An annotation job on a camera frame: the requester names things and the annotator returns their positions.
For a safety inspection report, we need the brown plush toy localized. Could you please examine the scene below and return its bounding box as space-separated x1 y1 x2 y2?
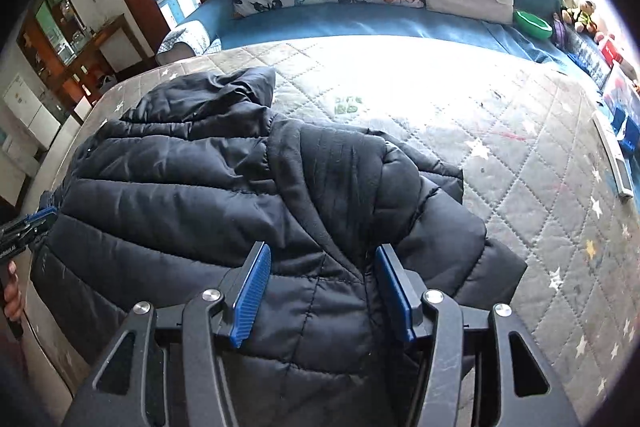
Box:
562 1 599 34

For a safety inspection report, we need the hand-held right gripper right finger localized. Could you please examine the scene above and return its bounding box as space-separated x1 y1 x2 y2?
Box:
375 244 581 427

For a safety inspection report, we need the person's left hand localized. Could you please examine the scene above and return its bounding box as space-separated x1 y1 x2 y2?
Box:
0 259 25 323

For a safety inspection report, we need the red and white package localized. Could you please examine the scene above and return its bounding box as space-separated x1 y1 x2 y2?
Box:
595 34 627 64

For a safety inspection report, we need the wooden cabinet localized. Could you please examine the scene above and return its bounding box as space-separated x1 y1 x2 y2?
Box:
17 0 151 108

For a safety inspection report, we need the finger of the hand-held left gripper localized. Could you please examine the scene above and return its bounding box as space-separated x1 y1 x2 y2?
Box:
0 206 60 244

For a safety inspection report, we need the blue sofa bed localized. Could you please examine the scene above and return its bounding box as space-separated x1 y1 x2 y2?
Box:
175 0 613 84

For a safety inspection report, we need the green bowl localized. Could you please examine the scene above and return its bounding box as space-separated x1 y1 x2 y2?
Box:
514 9 554 40

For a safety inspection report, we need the white cabinet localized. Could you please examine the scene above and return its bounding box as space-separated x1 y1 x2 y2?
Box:
0 74 62 154

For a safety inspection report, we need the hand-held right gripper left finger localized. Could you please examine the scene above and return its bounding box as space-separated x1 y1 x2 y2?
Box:
62 241 272 427

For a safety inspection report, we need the white remote control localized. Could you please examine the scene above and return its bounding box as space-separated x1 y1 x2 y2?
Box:
592 111 635 199

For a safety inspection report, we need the grey patterned cloth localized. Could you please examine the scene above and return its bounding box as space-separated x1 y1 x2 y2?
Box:
156 21 222 66

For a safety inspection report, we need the black puffer jacket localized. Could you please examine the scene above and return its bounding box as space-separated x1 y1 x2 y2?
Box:
30 67 528 427

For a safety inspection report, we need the purple toy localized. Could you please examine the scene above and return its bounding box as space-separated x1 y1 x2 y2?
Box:
551 13 569 48

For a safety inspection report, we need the blue box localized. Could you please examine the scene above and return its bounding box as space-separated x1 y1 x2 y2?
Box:
611 106 640 156

